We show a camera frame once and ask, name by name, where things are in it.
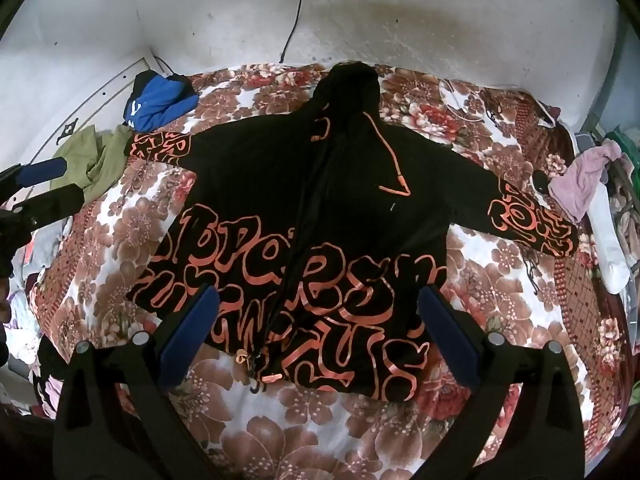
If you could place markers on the pile of mixed clothes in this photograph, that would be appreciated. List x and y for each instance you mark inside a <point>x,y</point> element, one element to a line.
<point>30,265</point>

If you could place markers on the bright green garment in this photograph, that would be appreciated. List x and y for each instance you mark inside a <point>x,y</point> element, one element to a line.
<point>622,136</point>

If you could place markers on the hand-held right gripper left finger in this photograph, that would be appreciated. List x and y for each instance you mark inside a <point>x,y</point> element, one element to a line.
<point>192,330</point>

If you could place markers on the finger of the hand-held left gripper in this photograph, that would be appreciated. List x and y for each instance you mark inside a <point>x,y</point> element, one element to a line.
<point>42,170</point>
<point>52,201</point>

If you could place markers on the small black object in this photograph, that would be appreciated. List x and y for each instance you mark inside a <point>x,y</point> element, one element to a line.
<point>540,181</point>

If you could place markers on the blue garment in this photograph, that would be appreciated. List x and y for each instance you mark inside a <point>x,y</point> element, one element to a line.
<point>160,100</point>

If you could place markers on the black hoodie with orange print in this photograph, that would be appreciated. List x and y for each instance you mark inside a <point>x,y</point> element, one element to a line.
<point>350,185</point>

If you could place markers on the pink cloth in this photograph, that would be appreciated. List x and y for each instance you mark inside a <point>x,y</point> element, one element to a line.
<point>580,180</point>

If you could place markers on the white sock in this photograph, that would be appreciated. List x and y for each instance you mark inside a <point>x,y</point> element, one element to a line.
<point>610,250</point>

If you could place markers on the grey metal bed frame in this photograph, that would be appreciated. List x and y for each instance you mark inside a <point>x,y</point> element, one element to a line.
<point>607,75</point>

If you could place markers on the olive green garment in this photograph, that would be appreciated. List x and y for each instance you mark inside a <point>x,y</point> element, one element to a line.
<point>95,160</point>

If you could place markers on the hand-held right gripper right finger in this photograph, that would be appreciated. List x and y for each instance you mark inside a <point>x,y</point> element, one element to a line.
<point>447,330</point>

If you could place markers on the floral blanket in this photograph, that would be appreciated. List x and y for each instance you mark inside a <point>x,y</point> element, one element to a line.
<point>300,440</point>

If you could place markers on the beige fleece blanket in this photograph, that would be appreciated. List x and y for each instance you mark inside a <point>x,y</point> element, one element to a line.
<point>622,200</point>

